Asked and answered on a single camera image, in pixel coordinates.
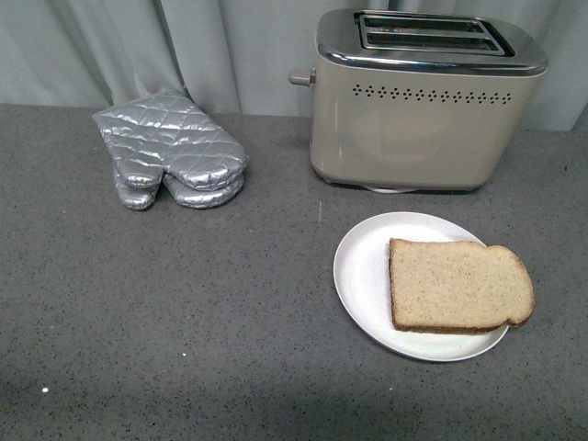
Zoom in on slice of brown bread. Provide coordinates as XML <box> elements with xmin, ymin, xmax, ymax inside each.
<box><xmin>389</xmin><ymin>238</ymin><xmax>535</xmax><ymax>334</ymax></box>

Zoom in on upper silver quilted oven mitt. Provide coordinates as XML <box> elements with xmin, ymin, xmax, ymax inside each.
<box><xmin>93</xmin><ymin>92</ymin><xmax>248</xmax><ymax>191</ymax></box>

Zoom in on lower silver quilted oven mitt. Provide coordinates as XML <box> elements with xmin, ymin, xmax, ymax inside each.
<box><xmin>113</xmin><ymin>168</ymin><xmax>244</xmax><ymax>211</ymax></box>

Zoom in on white round plate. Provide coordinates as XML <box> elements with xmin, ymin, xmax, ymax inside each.
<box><xmin>334</xmin><ymin>211</ymin><xmax>509</xmax><ymax>362</ymax></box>

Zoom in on silver quilted oven mitt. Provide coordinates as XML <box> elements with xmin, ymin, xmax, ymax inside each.
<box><xmin>93</xmin><ymin>92</ymin><xmax>248</xmax><ymax>191</ymax></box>
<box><xmin>113</xmin><ymin>168</ymin><xmax>244</xmax><ymax>211</ymax></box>

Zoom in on beige two-slot toaster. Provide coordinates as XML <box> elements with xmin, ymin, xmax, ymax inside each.
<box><xmin>289</xmin><ymin>9</ymin><xmax>548</xmax><ymax>192</ymax></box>

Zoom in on grey curtain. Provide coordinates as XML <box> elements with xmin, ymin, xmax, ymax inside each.
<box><xmin>1</xmin><ymin>1</ymin><xmax>587</xmax><ymax>131</ymax></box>

